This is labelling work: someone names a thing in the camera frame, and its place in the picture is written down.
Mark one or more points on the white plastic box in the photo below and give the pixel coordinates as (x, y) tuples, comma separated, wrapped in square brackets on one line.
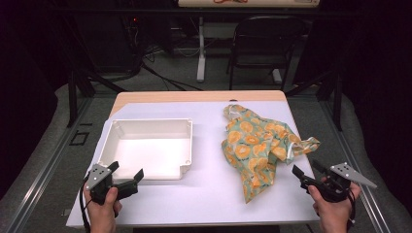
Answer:
[(152, 155)]

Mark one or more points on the person's right hand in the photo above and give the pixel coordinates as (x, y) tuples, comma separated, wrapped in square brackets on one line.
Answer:
[(333, 212)]

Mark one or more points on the white desk leg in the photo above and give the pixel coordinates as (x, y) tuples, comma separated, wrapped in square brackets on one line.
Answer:
[(201, 58)]

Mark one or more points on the beige background desk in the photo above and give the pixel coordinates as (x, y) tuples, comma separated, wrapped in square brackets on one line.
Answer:
[(259, 3)]

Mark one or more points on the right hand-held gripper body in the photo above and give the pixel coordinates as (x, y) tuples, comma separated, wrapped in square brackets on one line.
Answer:
[(343, 170)]

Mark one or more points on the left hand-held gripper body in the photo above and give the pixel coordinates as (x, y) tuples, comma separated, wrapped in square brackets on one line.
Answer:
[(98, 176)]

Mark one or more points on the aluminium floor rail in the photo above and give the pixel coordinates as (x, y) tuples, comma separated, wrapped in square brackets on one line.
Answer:
[(48, 168), (359, 181)]

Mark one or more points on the person's left hand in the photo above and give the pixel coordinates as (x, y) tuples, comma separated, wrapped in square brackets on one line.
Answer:
[(102, 213)]

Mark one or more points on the dark equipment with red light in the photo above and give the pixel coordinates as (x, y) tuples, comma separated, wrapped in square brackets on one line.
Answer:
[(131, 42)]

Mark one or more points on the black folding chair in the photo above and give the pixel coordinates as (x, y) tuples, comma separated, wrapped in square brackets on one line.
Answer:
[(265, 42)]

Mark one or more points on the black frame post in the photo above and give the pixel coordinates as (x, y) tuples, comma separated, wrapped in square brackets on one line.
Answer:
[(72, 97)]

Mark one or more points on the orange-print green bag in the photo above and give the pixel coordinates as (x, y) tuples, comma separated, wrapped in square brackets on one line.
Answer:
[(256, 149)]

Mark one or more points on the white table sheet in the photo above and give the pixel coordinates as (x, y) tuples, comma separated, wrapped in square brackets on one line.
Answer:
[(200, 200)]

